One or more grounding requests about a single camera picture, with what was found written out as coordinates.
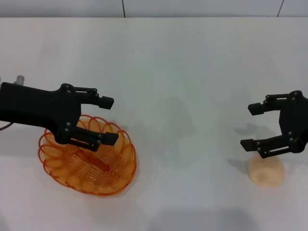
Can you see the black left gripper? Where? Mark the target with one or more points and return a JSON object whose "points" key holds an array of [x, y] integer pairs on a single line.
{"points": [[36, 106]]}

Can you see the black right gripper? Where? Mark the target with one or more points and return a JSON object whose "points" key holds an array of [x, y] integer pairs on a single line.
{"points": [[296, 120]]}

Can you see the pale round bread bun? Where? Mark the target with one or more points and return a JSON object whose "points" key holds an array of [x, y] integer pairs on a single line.
{"points": [[267, 174]]}

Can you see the orange plastic woven basket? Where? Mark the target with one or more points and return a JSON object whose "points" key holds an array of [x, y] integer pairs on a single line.
{"points": [[86, 173]]}

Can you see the metal left wrist connector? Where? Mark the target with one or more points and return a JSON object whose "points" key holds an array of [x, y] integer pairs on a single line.
{"points": [[20, 80]]}

